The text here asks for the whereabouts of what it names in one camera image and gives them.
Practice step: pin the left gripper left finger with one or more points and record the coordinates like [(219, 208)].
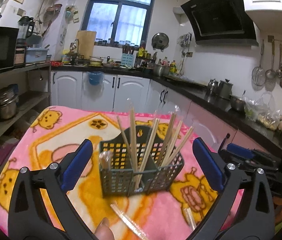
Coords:
[(28, 217)]

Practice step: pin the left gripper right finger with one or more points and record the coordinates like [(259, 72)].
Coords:
[(254, 218)]

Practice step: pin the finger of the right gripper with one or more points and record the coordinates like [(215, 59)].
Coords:
[(240, 151)]

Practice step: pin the short chopstick pair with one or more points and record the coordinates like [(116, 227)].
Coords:
[(180, 146)]

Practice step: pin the wooden chopstick pair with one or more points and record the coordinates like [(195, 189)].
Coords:
[(105, 160)]

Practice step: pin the person's left hand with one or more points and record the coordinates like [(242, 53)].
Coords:
[(103, 231)]

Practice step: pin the plastic bag of vegetables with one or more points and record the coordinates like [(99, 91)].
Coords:
[(263, 111)]

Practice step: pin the steel pot beside kettle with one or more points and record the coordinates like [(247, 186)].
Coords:
[(224, 89)]

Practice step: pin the pink cartoon blanket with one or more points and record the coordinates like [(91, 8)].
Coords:
[(58, 131)]

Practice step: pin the steel kettle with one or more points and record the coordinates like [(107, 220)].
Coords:
[(212, 86)]

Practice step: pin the hanging steel strainer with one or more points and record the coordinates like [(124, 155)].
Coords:
[(258, 76)]

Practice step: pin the hanging steel ladle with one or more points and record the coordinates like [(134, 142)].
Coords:
[(270, 73)]

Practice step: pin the dark green utensil basket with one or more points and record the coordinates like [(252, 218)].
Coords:
[(121, 179)]

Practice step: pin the yellow oil bottle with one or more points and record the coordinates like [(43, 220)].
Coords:
[(173, 68)]

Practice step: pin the stacked steel pots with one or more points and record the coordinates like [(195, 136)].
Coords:
[(9, 101)]

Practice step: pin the steel pot on counter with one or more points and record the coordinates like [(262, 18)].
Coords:
[(161, 70)]

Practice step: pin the black range hood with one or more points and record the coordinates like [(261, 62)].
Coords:
[(220, 22)]

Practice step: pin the hanging pot lid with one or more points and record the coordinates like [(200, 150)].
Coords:
[(160, 41)]

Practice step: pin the blue hanging basket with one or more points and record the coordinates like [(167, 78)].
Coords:
[(95, 78)]

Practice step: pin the light blue knife block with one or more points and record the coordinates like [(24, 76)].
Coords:
[(127, 60)]

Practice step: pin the blue dish box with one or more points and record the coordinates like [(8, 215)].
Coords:
[(35, 55)]

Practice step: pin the wooden cutting board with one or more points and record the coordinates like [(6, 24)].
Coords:
[(86, 42)]

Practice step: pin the black blender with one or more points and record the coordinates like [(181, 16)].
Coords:
[(25, 29)]

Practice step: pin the dark framed window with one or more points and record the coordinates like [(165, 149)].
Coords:
[(118, 20)]

